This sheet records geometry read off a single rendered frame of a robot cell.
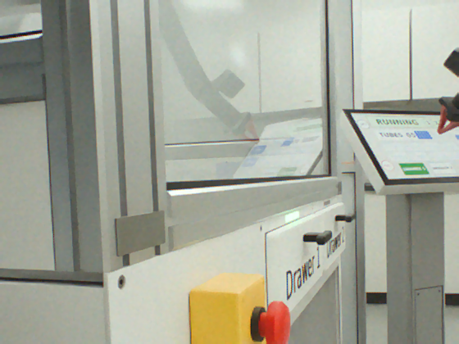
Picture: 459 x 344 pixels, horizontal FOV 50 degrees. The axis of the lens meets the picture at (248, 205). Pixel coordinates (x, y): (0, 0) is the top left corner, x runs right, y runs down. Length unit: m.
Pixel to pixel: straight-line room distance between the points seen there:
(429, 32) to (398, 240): 2.74
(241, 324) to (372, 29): 3.86
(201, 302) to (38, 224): 0.14
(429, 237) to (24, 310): 1.45
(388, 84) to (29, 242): 3.85
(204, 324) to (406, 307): 1.32
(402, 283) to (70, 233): 1.44
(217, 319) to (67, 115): 0.19
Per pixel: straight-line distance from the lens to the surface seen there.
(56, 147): 0.32
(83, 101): 0.31
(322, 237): 0.70
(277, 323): 0.40
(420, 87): 4.11
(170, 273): 0.37
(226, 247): 0.48
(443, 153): 1.65
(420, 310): 1.70
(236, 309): 0.39
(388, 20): 4.19
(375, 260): 3.75
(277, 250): 0.60
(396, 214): 1.66
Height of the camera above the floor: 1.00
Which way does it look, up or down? 4 degrees down
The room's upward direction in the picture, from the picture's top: 2 degrees counter-clockwise
